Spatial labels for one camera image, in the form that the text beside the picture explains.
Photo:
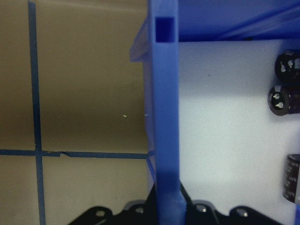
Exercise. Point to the blue bin with capacitors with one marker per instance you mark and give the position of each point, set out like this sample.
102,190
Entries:
165,93

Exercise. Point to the small black rectangular component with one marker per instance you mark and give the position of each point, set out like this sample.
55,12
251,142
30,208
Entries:
291,178

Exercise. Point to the white foam liner sheet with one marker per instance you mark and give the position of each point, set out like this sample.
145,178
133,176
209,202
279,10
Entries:
222,117

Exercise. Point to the dark cylindrical capacitor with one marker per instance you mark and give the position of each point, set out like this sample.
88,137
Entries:
279,100
286,66

